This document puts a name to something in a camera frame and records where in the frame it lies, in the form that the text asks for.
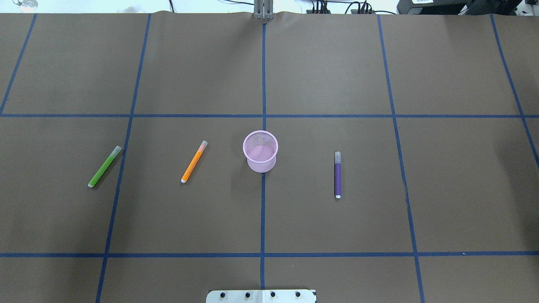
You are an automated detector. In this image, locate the black device top right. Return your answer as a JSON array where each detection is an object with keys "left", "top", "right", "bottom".
[{"left": 397, "top": 0, "right": 522, "bottom": 16}]

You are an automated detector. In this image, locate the orange marker pen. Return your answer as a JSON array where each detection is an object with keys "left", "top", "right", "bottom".
[{"left": 181, "top": 140, "right": 208, "bottom": 183}]

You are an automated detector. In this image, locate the purple marker pen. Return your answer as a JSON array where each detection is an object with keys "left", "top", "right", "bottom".
[{"left": 334, "top": 151, "right": 342, "bottom": 199}]

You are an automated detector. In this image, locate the green marker pen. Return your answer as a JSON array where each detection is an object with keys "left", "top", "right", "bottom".
[{"left": 87, "top": 146, "right": 123, "bottom": 188}]

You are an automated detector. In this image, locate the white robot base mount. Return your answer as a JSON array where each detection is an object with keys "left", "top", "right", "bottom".
[{"left": 205, "top": 289, "right": 317, "bottom": 303}]

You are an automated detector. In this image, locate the pink mesh pen holder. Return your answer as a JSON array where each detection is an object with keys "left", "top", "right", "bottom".
[{"left": 242, "top": 130, "right": 279, "bottom": 174}]

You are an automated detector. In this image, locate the aluminium frame post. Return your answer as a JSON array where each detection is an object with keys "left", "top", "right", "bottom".
[{"left": 253, "top": 0, "right": 275, "bottom": 21}]

